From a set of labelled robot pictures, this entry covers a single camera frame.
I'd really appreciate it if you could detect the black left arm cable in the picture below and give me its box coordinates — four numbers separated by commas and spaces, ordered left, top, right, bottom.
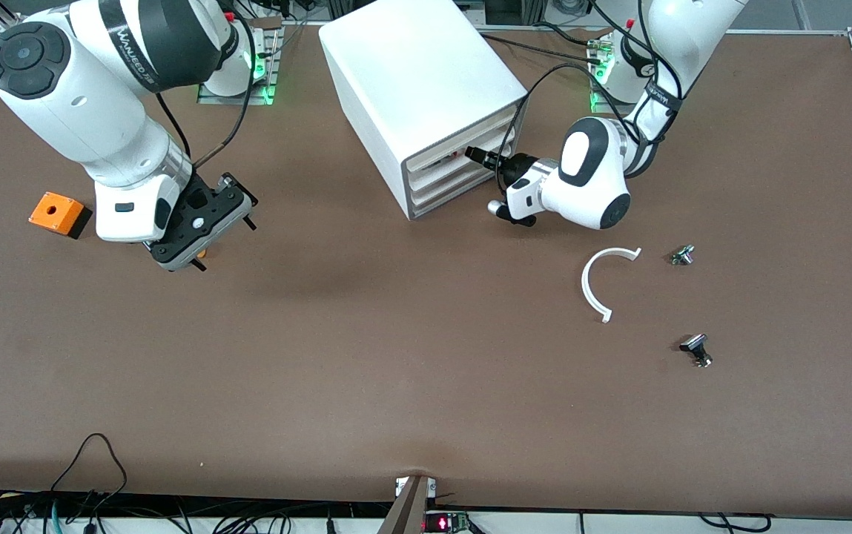
496, 0, 686, 197

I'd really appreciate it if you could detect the black table cable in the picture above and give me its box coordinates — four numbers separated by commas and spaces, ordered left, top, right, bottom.
533, 21, 597, 47
479, 33, 604, 67

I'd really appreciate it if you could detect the orange button enclosure box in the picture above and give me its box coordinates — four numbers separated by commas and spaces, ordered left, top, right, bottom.
28, 191, 93, 240

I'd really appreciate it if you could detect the black rectangular push button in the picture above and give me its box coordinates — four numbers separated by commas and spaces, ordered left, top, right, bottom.
678, 334, 714, 369

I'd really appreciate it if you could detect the white pole clamp bracket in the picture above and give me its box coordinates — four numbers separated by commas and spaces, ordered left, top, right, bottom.
394, 477, 437, 499

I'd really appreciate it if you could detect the circuit board with red display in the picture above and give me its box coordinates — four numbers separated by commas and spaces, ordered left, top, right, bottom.
423, 510, 471, 534

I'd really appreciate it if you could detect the white container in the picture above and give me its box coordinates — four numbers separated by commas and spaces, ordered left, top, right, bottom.
406, 125, 518, 188

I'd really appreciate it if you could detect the white semicircular bracket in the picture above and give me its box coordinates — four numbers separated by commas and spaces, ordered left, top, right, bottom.
581, 247, 643, 324

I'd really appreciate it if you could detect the aluminium arm base plate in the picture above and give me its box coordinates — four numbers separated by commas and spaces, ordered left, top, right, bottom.
199, 22, 282, 105
589, 33, 669, 116

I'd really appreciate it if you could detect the thin black looped cable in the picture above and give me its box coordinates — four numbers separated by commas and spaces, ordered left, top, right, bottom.
47, 432, 130, 512

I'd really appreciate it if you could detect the grey camera mount pole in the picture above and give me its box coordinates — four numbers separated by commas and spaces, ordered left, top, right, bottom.
377, 475, 430, 534

